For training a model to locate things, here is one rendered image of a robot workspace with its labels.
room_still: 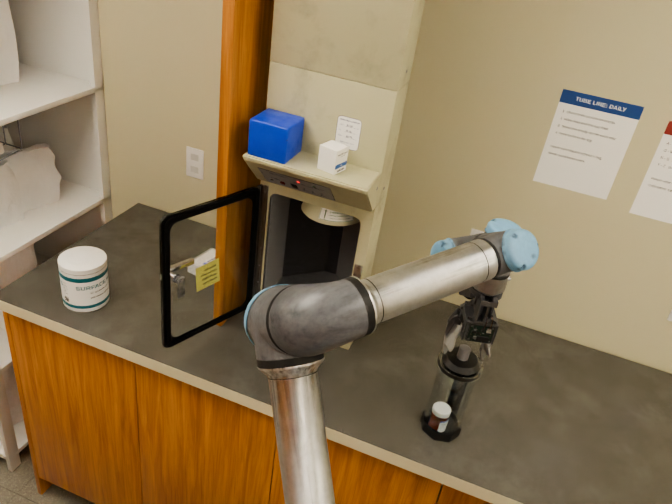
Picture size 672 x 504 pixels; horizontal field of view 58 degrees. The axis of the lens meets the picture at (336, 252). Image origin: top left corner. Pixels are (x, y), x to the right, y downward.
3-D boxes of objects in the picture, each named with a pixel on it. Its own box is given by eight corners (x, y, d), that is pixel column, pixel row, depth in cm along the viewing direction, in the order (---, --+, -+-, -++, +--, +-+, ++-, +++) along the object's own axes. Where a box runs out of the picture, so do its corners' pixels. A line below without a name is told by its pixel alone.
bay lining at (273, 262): (294, 260, 200) (306, 161, 182) (368, 283, 194) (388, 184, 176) (261, 298, 180) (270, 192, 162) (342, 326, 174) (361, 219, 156)
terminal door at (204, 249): (251, 306, 180) (260, 185, 159) (163, 350, 160) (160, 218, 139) (249, 305, 181) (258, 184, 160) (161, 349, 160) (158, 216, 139)
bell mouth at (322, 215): (315, 190, 178) (317, 173, 176) (372, 206, 174) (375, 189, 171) (290, 214, 164) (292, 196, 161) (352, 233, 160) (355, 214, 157)
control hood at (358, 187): (260, 175, 160) (262, 139, 155) (375, 209, 153) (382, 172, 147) (239, 191, 151) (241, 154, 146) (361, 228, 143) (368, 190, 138)
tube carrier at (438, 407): (459, 411, 161) (480, 350, 149) (463, 443, 151) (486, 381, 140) (419, 405, 161) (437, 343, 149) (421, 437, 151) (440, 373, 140)
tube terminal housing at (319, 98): (284, 275, 205) (309, 42, 165) (374, 305, 198) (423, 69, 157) (249, 315, 185) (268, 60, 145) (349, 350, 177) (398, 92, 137)
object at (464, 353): (475, 358, 150) (482, 338, 146) (480, 384, 142) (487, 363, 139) (438, 352, 150) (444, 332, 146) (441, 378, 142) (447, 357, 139)
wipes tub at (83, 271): (83, 281, 188) (79, 240, 180) (119, 294, 185) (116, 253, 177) (52, 304, 177) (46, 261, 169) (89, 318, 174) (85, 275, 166)
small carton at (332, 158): (328, 162, 148) (332, 139, 145) (345, 169, 146) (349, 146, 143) (316, 168, 145) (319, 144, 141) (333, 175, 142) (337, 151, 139)
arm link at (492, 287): (472, 258, 132) (509, 263, 132) (467, 275, 134) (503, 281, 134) (476, 277, 125) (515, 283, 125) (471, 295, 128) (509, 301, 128)
